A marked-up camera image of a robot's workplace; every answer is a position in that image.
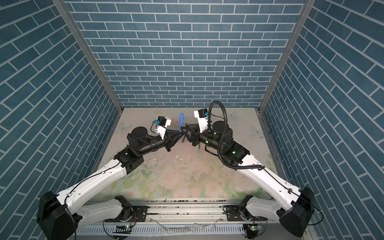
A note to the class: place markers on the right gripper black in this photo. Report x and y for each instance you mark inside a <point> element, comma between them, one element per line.
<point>192,138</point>

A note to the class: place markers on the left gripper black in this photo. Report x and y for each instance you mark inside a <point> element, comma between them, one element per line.
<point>173,143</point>

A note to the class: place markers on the blue pen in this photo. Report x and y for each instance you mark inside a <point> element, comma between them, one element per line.
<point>181,121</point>

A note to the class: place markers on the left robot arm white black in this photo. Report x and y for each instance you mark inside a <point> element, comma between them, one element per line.
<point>61,214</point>

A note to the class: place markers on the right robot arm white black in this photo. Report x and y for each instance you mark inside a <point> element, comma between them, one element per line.
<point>292,206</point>

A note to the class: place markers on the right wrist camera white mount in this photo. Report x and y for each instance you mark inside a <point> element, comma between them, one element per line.
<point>202,117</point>

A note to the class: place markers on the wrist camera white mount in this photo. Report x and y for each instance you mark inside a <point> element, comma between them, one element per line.
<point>202,117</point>
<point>162,124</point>

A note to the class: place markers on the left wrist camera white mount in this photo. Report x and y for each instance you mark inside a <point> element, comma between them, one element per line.
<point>162,124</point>

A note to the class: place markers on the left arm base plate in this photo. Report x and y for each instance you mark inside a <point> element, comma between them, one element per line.
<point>134,214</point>

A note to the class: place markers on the aluminium mounting rail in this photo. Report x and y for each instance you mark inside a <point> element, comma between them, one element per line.
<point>186,212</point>

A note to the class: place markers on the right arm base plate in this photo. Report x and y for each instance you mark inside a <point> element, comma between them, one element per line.
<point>235,213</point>

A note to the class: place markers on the white perforated cable tray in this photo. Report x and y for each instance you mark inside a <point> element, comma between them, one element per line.
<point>156,230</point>

